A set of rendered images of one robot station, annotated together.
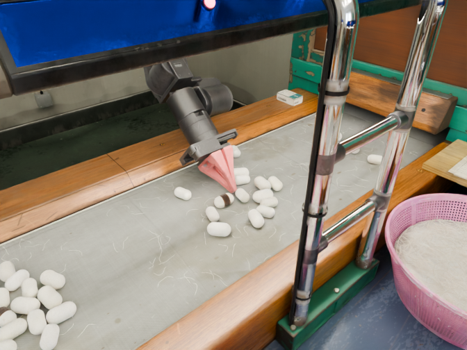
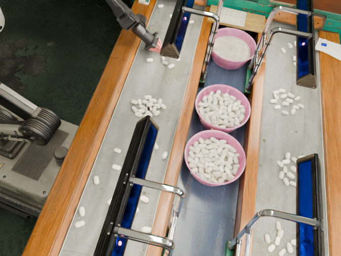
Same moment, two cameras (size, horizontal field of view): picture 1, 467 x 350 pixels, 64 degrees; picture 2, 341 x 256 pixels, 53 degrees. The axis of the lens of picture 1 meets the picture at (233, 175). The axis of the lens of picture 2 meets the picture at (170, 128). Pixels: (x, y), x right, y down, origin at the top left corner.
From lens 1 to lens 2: 1.33 m
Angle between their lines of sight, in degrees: 38
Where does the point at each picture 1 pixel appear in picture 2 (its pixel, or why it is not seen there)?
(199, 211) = (159, 63)
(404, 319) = (219, 68)
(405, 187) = (206, 31)
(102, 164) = (115, 61)
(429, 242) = (218, 46)
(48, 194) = (114, 78)
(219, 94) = (144, 20)
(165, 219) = (152, 70)
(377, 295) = (211, 65)
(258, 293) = (196, 76)
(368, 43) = not seen: outside the picture
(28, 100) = not seen: outside the picture
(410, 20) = not seen: outside the picture
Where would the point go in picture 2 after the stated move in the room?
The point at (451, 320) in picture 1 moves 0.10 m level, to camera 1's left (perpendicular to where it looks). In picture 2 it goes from (231, 64) to (217, 71)
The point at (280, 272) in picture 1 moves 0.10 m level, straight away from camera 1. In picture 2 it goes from (196, 69) to (187, 57)
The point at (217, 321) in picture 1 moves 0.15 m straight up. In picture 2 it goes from (194, 86) to (198, 64)
